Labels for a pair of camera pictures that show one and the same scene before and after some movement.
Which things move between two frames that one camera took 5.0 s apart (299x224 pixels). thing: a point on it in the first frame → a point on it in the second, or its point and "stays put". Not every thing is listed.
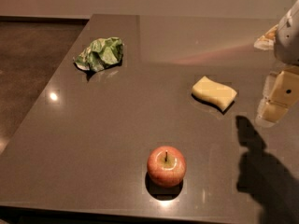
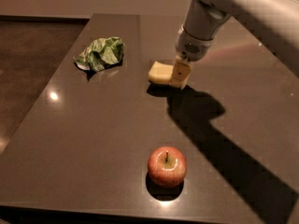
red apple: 166,166 stays put
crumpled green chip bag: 100,53 stays put
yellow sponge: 215,93 → 161,73
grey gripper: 288,42 → 191,48
